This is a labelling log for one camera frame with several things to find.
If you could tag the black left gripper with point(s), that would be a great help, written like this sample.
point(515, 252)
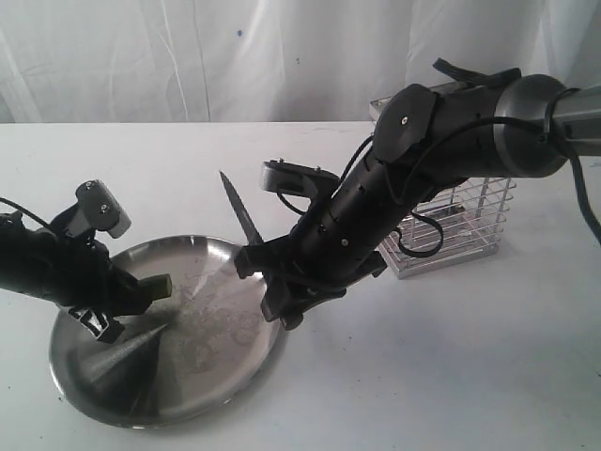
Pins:
point(87, 278)

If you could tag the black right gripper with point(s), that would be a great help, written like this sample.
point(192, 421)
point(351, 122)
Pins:
point(332, 246)

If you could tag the black handled kitchen knife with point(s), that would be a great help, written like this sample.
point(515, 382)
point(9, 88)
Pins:
point(250, 231)

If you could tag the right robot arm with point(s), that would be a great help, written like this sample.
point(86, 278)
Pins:
point(539, 126)

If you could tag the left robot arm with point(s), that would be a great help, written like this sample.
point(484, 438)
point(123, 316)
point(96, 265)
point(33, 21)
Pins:
point(27, 261)

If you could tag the round stainless steel plate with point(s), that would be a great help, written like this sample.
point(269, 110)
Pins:
point(188, 354)

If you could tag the white backdrop curtain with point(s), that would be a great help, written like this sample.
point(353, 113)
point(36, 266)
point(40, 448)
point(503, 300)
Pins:
point(239, 61)

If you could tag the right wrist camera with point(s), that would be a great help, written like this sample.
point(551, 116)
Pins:
point(298, 180)

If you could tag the chrome wire utensil basket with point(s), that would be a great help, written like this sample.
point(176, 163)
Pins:
point(451, 225)

